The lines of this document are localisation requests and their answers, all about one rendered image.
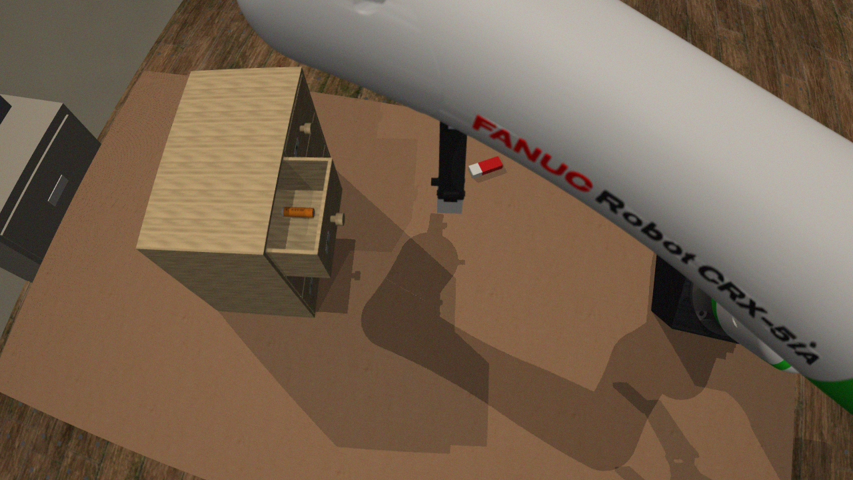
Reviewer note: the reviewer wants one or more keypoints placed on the orange aa battery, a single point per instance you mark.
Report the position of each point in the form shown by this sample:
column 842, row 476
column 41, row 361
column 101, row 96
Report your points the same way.
column 297, row 212

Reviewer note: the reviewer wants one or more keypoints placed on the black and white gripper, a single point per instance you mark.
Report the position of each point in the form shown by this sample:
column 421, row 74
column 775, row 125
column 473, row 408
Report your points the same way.
column 451, row 172

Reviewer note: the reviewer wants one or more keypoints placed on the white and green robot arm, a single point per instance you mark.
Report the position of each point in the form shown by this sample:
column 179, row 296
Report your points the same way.
column 746, row 196

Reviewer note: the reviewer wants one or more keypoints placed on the red and white eraser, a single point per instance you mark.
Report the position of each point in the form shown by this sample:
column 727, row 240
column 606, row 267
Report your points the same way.
column 485, row 167

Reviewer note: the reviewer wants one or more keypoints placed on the light wooden chest of drawers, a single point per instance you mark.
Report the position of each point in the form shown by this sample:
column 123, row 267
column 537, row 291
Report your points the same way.
column 209, row 213

